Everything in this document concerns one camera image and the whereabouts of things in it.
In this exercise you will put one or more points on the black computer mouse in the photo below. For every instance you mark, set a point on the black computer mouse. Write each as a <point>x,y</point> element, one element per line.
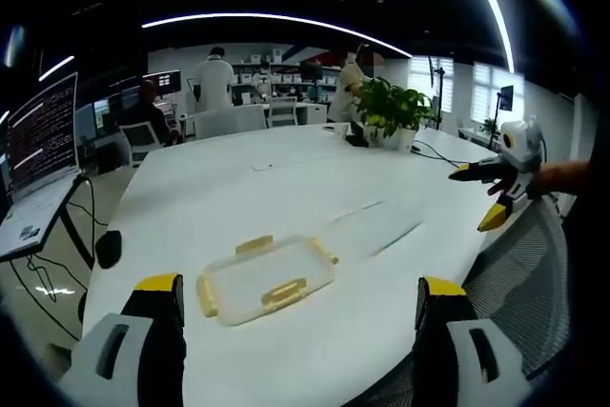
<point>108,249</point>

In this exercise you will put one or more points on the small green plant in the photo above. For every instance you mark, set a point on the small green plant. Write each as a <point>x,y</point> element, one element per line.
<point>490,127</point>

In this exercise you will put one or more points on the green potted plant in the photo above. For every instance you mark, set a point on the green potted plant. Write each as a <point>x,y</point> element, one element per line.
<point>388,109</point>

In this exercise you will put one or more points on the person's right hand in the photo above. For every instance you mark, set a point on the person's right hand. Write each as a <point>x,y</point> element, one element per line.
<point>497,186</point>

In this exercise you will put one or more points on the background storage shelf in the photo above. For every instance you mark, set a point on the background storage shelf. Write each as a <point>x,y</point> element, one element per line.
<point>290,78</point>

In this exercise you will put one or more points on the curved ceiling light strip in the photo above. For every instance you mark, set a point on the curved ceiling light strip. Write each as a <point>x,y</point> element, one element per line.
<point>267,18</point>

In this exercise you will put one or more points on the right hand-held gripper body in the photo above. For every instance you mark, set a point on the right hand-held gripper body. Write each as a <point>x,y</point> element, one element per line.
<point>522,142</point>

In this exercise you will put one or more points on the black flat object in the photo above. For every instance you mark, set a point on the black flat object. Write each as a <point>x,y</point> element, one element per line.
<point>357,140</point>

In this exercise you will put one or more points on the laptop stand table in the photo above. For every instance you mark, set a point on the laptop stand table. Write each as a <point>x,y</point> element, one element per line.
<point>71,216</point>

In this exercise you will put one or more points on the black tripod stand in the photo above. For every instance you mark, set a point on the black tripod stand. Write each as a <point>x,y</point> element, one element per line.
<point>441,92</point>

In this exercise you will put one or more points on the white office chair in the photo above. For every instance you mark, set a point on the white office chair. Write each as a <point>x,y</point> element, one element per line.
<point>138,137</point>
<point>282,111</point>
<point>229,121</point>

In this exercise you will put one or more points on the long ceiling light strip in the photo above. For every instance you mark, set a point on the long ceiling light strip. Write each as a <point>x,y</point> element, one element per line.
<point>491,2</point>

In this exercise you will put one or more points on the white cup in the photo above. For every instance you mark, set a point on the white cup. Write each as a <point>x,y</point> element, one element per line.
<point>339,130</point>

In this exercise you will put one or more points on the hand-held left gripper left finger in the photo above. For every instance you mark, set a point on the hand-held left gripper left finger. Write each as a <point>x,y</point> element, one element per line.
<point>119,359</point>

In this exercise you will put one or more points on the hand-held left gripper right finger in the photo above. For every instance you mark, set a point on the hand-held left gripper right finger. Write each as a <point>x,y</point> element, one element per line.
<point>457,359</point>

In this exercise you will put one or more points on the desktop monitor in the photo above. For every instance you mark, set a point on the desktop monitor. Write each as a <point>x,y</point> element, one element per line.
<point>164,80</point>

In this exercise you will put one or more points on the open laptop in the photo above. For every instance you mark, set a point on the open laptop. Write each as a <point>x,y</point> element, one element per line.
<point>40,149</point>

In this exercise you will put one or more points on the grey mesh office chair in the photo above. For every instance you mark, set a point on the grey mesh office chair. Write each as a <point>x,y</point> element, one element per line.
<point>524,283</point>

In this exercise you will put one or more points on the small white flat object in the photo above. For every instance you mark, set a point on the small white flat object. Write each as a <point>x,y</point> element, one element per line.
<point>262,167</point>

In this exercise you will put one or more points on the clear lid with yellow buckles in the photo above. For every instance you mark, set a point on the clear lid with yellow buckles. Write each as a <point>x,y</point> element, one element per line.
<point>271,280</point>

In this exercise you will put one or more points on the tripod with screen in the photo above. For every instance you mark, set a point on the tripod with screen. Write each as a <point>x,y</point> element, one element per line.
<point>505,102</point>

